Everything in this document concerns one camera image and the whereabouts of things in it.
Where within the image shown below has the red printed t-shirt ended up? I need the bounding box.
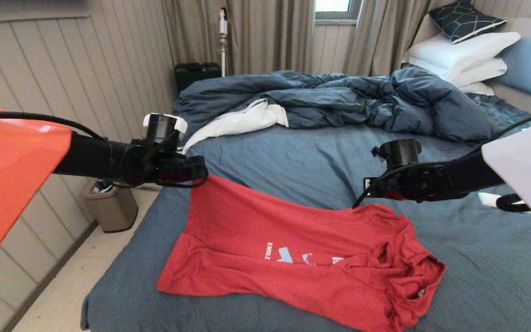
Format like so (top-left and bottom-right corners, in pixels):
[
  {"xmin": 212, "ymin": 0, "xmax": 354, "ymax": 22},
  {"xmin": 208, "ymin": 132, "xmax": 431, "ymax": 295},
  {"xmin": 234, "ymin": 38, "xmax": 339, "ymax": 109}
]
[{"xmin": 156, "ymin": 174, "xmax": 446, "ymax": 332}]

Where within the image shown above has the brown square trash bin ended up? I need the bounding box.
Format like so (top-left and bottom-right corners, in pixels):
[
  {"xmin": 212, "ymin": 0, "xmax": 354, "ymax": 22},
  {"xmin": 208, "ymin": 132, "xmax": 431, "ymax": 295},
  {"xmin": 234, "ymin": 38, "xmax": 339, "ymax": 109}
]
[{"xmin": 83, "ymin": 179, "xmax": 139, "ymax": 233}]

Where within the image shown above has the white remote control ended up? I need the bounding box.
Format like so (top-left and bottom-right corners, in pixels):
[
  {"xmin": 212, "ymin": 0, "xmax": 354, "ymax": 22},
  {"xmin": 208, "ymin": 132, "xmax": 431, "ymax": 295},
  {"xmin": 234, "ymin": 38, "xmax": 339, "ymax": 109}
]
[{"xmin": 478, "ymin": 192, "xmax": 531, "ymax": 214}]

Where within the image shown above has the black hard-shell suitcase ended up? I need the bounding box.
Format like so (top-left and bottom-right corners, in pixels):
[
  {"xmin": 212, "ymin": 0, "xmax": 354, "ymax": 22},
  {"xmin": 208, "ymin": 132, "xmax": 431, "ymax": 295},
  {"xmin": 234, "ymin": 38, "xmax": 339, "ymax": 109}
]
[{"xmin": 175, "ymin": 63, "xmax": 222, "ymax": 94}]

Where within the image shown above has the dark blue crumpled duvet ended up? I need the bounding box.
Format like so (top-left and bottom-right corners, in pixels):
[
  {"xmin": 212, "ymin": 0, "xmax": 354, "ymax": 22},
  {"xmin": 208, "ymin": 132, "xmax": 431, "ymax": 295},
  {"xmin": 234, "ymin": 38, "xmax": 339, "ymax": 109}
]
[{"xmin": 171, "ymin": 67, "xmax": 500, "ymax": 155}]

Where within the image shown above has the blue-grey bed sheet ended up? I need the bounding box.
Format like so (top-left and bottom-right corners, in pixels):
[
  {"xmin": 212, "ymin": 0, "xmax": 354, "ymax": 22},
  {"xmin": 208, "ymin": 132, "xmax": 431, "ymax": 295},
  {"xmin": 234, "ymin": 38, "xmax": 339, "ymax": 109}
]
[{"xmin": 81, "ymin": 95, "xmax": 531, "ymax": 332}]

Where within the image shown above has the flat white pillow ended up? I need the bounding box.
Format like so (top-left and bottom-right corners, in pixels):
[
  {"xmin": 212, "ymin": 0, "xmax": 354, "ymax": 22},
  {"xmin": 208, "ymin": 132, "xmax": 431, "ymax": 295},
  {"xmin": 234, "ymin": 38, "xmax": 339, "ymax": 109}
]
[{"xmin": 457, "ymin": 82, "xmax": 496, "ymax": 96}]

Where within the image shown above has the medium white pillow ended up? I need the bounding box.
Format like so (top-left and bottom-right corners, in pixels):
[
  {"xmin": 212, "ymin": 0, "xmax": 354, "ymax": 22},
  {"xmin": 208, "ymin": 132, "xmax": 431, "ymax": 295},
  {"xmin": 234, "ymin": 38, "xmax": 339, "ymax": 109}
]
[{"xmin": 445, "ymin": 58, "xmax": 508, "ymax": 88}]

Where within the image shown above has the large white pillow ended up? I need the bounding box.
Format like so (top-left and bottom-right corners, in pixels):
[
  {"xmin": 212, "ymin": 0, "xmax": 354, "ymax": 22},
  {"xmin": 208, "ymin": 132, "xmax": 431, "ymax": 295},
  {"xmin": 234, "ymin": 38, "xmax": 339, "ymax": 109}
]
[{"xmin": 402, "ymin": 31, "xmax": 522, "ymax": 82}]

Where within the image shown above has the narrow beige curtain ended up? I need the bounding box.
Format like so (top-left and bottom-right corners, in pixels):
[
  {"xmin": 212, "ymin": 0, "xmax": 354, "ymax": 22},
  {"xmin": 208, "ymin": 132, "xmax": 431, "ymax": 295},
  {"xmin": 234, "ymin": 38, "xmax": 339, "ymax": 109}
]
[{"xmin": 342, "ymin": 0, "xmax": 473, "ymax": 78}]

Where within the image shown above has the white stick vacuum cleaner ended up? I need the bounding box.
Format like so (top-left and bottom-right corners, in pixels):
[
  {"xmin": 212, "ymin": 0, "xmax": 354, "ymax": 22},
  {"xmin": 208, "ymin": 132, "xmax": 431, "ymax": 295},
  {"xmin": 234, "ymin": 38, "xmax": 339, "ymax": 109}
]
[{"xmin": 218, "ymin": 8, "xmax": 228, "ymax": 77}]

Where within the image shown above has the wide beige curtain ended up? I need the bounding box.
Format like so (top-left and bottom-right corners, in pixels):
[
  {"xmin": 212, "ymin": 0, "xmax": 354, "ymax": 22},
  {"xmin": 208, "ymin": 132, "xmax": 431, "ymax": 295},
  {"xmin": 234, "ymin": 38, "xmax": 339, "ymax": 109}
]
[{"xmin": 162, "ymin": 0, "xmax": 314, "ymax": 77}]

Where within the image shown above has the dark geometric patterned cushion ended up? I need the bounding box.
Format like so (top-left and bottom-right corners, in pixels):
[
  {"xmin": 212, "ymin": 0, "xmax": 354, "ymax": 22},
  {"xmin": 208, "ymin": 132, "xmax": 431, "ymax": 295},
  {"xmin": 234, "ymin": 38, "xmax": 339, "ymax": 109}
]
[{"xmin": 427, "ymin": 1, "xmax": 507, "ymax": 45}]

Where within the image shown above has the grey framed window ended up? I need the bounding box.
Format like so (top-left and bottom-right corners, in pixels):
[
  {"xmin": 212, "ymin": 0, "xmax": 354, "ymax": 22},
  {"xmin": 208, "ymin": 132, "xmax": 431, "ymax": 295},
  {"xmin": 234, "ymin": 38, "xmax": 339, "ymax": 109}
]
[{"xmin": 313, "ymin": 0, "xmax": 362, "ymax": 22}]

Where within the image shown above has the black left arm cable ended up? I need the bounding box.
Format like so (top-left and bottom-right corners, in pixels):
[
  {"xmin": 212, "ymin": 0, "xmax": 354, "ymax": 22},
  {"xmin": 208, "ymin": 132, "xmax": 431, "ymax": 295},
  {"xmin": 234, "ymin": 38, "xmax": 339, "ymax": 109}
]
[{"xmin": 0, "ymin": 111, "xmax": 208, "ymax": 190}]

